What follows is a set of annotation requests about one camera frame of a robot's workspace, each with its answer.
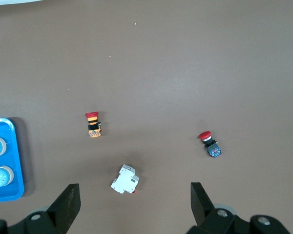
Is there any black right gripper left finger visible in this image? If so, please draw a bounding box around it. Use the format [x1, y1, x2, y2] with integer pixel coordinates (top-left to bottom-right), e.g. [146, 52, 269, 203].
[0, 183, 81, 234]

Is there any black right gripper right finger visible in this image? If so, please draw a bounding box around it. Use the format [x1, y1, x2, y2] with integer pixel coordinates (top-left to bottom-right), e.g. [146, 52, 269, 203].
[187, 182, 293, 234]

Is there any blue plastic tray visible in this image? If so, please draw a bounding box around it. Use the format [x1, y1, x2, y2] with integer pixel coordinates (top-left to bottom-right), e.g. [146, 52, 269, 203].
[0, 117, 24, 203]

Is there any white circuit breaker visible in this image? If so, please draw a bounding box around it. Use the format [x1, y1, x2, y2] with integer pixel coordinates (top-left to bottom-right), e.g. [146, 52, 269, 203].
[110, 163, 140, 195]

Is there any red mushroom push button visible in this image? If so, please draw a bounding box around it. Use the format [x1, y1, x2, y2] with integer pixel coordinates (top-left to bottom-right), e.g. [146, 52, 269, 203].
[198, 131, 223, 159]

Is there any orange emergency stop button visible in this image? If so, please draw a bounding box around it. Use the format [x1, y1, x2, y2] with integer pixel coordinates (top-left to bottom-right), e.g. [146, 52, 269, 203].
[84, 111, 103, 138]

